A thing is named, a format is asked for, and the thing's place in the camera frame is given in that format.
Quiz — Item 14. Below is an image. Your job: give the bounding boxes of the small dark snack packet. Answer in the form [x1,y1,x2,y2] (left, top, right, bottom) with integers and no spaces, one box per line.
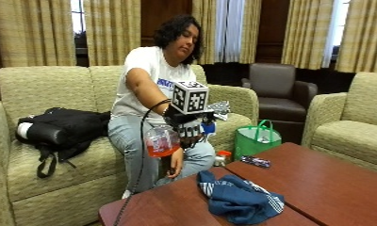
[240,154,273,170]

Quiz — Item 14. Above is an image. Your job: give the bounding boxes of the brown leather armchair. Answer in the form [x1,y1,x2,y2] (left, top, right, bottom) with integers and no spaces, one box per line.
[240,62,320,145]

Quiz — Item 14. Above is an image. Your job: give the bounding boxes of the black backpack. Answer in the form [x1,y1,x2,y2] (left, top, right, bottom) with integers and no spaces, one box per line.
[14,106,114,180]

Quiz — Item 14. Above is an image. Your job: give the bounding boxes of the black and white patterned pouch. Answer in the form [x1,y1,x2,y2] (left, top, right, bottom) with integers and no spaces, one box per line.
[207,100,233,122]

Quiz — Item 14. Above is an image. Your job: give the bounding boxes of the green tote bag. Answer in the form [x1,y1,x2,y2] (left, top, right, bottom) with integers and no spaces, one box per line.
[233,119,284,162]

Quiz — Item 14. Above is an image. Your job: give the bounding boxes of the small bottle with orange cap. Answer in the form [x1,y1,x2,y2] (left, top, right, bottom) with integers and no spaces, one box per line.
[212,150,233,168]

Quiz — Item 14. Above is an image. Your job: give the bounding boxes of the beige fabric sofa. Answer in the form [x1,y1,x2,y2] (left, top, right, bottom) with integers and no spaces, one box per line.
[0,63,260,226]

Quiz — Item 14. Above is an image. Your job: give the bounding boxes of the white bottle in backpack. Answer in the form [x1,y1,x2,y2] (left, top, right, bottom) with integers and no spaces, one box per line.
[15,121,34,141]

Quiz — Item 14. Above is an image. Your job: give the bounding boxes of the black cable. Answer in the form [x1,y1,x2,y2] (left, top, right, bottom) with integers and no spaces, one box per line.
[112,98,173,226]

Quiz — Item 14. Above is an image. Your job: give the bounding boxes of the white cube with black markers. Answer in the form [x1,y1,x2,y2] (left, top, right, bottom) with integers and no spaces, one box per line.
[169,80,211,115]

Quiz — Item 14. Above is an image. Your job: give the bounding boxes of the clear bottle with red liquid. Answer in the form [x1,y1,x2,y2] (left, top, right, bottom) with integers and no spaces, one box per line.
[144,124,183,159]

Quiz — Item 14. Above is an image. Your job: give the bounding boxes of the the person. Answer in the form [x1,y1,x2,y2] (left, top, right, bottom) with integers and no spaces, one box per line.
[107,13,217,201]

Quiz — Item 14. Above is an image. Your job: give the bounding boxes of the beige fabric armchair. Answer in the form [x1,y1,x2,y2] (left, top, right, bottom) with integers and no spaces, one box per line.
[300,71,377,177]

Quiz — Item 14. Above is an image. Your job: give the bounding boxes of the beige striped curtain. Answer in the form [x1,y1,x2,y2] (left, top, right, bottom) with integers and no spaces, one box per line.
[280,0,337,71]
[0,0,78,68]
[336,0,377,74]
[82,0,143,67]
[191,0,264,66]

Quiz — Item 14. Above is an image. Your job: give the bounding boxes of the white sheer curtain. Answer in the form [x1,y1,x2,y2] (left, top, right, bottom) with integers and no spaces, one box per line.
[213,0,247,64]

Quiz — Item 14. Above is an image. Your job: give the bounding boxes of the blue cloth with white print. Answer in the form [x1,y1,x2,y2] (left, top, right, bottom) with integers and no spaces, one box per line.
[196,169,286,226]

